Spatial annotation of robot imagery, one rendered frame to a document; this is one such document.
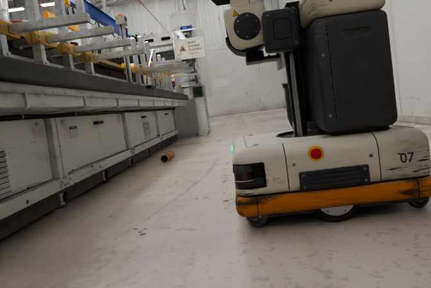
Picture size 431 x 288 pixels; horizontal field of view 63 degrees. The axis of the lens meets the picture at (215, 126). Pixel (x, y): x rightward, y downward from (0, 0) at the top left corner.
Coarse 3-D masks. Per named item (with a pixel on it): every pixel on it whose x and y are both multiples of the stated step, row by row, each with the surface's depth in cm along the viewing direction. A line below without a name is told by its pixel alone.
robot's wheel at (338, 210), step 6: (318, 210) 117; (324, 210) 117; (330, 210) 117; (336, 210) 117; (342, 210) 117; (348, 210) 117; (354, 210) 117; (324, 216) 117; (330, 216) 117; (336, 216) 117; (342, 216) 117; (348, 216) 117
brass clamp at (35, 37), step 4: (28, 32) 142; (32, 32) 141; (36, 32) 142; (40, 32) 145; (28, 36) 142; (32, 36) 142; (36, 36) 141; (40, 36) 143; (44, 36) 147; (28, 40) 142; (32, 40) 142; (36, 40) 142; (40, 40) 144; (44, 40) 147; (44, 44) 148; (48, 44) 150; (52, 44) 153
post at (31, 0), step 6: (30, 0) 144; (36, 0) 146; (30, 6) 144; (36, 6) 145; (30, 12) 144; (36, 12) 145; (30, 18) 144; (36, 18) 144; (36, 48) 145; (42, 48) 146; (36, 54) 145; (42, 54) 145; (36, 60) 145
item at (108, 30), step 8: (72, 32) 148; (80, 32) 147; (88, 32) 147; (96, 32) 147; (104, 32) 147; (112, 32) 147; (16, 40) 149; (24, 40) 149; (48, 40) 148; (56, 40) 148; (64, 40) 150
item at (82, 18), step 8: (64, 16) 122; (72, 16) 122; (80, 16) 122; (88, 16) 123; (8, 24) 123; (16, 24) 123; (24, 24) 123; (32, 24) 123; (40, 24) 123; (48, 24) 123; (56, 24) 123; (64, 24) 123; (72, 24) 124; (16, 32) 125; (24, 32) 126
